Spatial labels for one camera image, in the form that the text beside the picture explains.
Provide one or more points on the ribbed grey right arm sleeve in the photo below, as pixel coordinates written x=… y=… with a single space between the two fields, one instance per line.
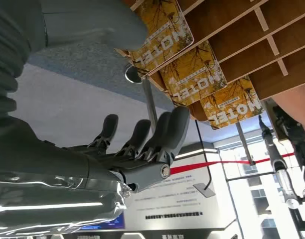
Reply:
x=7 y=49

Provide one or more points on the yellow motel key card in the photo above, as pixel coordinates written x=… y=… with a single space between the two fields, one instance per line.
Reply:
x=162 y=36
x=232 y=105
x=195 y=76

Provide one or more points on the wooden card rack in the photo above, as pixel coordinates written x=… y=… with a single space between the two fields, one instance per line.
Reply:
x=254 y=39

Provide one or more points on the blue display screen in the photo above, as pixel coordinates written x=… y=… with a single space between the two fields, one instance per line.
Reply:
x=107 y=224

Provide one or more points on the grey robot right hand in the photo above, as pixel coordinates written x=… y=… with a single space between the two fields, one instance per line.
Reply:
x=43 y=178

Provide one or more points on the metal stanchion post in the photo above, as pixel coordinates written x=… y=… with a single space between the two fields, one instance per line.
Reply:
x=245 y=145
x=149 y=102

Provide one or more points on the white information board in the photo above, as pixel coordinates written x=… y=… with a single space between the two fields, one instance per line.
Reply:
x=177 y=201

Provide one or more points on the thin black sign stand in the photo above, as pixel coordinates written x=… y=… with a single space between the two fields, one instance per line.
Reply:
x=205 y=190

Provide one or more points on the red barrier belt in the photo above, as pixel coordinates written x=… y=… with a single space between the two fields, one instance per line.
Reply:
x=205 y=166

